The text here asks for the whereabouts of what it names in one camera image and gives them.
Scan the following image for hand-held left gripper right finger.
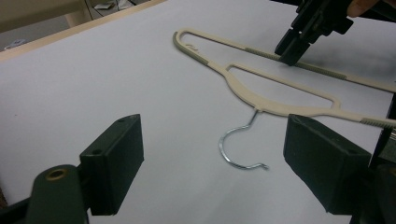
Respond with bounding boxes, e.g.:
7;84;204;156
283;114;372;216

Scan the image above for beige desk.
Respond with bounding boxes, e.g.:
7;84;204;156
0;0;92;35

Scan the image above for black power cables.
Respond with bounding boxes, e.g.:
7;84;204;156
83;0;96;21

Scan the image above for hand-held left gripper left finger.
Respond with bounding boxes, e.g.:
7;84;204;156
79;113;145;217

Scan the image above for beige hanger with ribbed grips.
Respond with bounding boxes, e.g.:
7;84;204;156
172;27;396;172

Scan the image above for white paper sheet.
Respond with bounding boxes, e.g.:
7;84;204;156
92;0;138;11

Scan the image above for small white box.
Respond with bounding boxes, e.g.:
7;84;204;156
4;38;28;50

